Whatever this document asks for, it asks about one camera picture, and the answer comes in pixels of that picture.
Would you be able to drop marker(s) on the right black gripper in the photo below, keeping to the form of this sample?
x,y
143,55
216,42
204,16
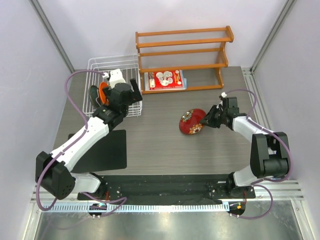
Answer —
x,y
209,121

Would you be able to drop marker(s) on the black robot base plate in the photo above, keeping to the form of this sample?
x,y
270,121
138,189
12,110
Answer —
x,y
168,189

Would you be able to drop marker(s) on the white wire dish rack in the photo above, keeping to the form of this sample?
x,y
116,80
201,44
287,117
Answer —
x,y
106,69

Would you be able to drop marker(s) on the black rubber mat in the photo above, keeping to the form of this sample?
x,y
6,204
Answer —
x,y
109,153

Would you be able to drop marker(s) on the white slotted cable duct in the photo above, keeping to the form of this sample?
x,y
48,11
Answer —
x,y
94,207

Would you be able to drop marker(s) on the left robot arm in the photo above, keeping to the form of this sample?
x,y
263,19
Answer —
x,y
54,169

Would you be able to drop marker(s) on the dark teal plate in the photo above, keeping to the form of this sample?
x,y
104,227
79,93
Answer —
x,y
94,96

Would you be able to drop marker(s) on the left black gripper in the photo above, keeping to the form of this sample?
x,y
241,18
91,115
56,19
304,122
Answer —
x,y
134,95

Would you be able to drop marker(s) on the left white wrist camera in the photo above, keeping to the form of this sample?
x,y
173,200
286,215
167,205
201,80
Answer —
x,y
114,77

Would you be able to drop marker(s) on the red picture book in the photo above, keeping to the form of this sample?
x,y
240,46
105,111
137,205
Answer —
x,y
165,80

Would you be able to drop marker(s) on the red floral plate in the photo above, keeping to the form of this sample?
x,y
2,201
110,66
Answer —
x,y
189,123

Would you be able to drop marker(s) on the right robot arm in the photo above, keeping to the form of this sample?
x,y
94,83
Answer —
x,y
270,157

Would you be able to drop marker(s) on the orange plate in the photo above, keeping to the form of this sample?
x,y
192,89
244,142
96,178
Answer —
x,y
103,93

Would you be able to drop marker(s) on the orange wooden shelf rack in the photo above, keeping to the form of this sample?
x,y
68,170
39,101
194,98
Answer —
x,y
186,50

